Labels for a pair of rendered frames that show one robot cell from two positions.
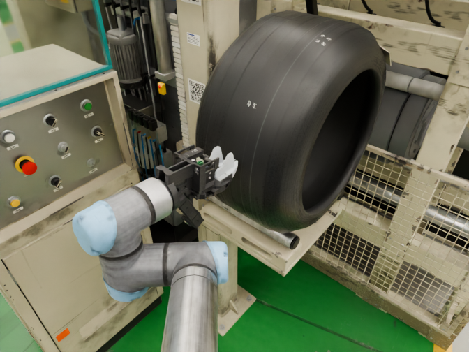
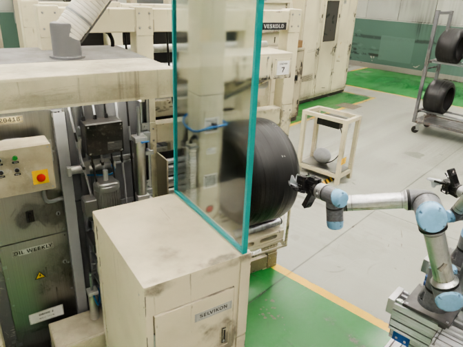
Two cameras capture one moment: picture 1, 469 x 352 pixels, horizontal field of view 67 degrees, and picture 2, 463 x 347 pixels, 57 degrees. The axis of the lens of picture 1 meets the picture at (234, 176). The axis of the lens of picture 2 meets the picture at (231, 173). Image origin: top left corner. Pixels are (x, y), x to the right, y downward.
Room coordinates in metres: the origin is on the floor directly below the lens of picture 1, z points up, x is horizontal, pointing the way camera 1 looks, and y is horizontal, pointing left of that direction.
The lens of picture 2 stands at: (0.39, 1.95, 2.11)
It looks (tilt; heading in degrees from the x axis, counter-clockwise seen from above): 24 degrees down; 286
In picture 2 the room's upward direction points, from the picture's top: 3 degrees clockwise
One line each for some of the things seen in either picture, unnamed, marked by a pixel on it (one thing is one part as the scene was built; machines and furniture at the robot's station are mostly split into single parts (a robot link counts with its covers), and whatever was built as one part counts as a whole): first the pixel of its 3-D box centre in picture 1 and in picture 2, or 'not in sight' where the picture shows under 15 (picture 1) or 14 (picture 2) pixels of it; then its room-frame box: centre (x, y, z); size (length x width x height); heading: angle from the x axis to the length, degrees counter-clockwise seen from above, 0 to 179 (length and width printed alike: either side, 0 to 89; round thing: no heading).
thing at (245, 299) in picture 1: (220, 299); not in sight; (1.07, 0.07, 0.02); 0.27 x 0.27 x 0.04; 49
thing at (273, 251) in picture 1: (248, 229); (253, 238); (0.81, -0.04, 0.83); 0.36 x 0.09 x 0.06; 49
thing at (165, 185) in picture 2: not in sight; (176, 176); (1.35, -0.22, 1.05); 0.20 x 0.15 x 0.30; 49
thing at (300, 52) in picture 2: not in sight; (273, 85); (1.74, -5.09, 0.62); 0.91 x 0.58 x 1.25; 64
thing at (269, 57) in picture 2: not in sight; (238, 65); (1.06, -0.42, 1.71); 0.61 x 0.25 x 0.15; 49
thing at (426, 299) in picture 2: not in sight; (435, 295); (-0.14, 0.03, 0.77); 0.15 x 0.15 x 0.10
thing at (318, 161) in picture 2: not in sight; (327, 144); (0.63, -3.11, 0.40); 0.60 x 0.35 x 0.80; 154
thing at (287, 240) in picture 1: (249, 216); (255, 228); (0.80, -0.05, 0.90); 0.35 x 0.05 x 0.05; 49
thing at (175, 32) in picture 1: (187, 89); not in sight; (1.10, 0.16, 1.19); 0.05 x 0.04 x 0.48; 139
